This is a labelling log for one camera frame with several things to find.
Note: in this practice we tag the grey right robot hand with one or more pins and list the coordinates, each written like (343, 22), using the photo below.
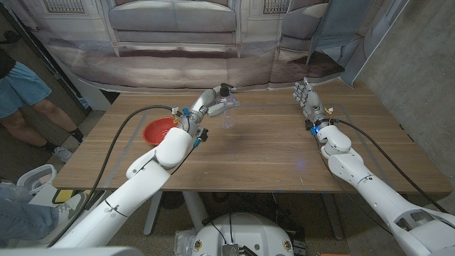
(313, 104)

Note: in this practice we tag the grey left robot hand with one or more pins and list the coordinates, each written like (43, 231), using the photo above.
(200, 110)

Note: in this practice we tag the clear dispenser bottle black pump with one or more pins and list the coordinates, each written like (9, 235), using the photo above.
(228, 121)

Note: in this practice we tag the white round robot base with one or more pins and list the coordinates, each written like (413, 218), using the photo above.
(249, 231)

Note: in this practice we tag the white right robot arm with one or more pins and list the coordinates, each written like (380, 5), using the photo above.
(355, 170)

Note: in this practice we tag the red bowl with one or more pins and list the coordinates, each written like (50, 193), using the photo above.
(156, 131)

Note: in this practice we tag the printed living room backdrop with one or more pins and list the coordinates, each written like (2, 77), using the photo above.
(177, 67)

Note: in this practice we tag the dark round object under table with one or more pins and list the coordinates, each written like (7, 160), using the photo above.
(172, 200)

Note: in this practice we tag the white leaning board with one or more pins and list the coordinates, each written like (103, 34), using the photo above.
(377, 32)

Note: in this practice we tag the white table leg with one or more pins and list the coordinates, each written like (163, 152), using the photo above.
(195, 209)
(153, 215)

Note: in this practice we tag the grey table leg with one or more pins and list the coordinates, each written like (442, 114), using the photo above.
(333, 217)

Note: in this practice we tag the clear plastic bag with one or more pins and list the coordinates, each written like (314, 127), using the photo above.
(183, 243)

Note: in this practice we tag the black slanted stand pole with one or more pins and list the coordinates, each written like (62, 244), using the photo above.
(53, 67)

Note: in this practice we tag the yellow and black floor object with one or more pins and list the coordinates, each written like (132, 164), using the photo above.
(64, 195)

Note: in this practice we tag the white floor platform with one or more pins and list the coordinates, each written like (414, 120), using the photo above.
(44, 199)

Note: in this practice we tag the person in blue shorts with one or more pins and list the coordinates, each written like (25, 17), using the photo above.
(21, 89)

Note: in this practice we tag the white loop-shaped chair part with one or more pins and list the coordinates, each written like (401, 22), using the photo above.
(22, 180)

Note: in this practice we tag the white robot torso edge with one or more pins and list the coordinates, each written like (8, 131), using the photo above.
(71, 252)

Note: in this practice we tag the person in jeans and sneaker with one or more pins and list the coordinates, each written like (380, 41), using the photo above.
(21, 220)

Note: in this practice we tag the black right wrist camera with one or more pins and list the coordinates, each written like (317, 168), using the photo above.
(310, 128)

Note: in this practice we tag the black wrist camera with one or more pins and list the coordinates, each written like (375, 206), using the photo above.
(200, 137)
(310, 128)

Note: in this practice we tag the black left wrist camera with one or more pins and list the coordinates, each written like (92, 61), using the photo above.
(200, 137)

